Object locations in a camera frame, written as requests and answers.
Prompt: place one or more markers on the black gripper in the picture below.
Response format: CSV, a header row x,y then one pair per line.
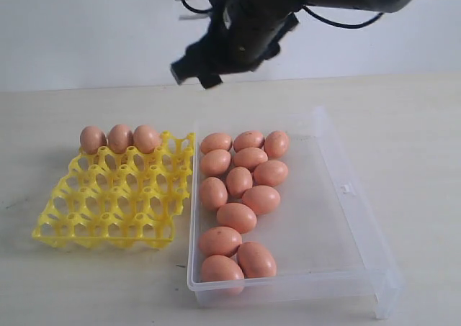
x,y
236,41

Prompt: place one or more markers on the brown egg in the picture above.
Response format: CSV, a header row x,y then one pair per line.
x,y
237,216
256,261
120,137
261,199
215,163
146,139
238,180
213,193
248,139
91,139
249,158
220,240
270,173
220,268
276,144
216,141

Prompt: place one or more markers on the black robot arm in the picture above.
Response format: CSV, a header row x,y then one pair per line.
x,y
379,6

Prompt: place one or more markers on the yellow plastic egg tray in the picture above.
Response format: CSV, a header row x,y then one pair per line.
x,y
120,199

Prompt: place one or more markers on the clear plastic container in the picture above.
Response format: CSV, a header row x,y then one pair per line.
x,y
323,236

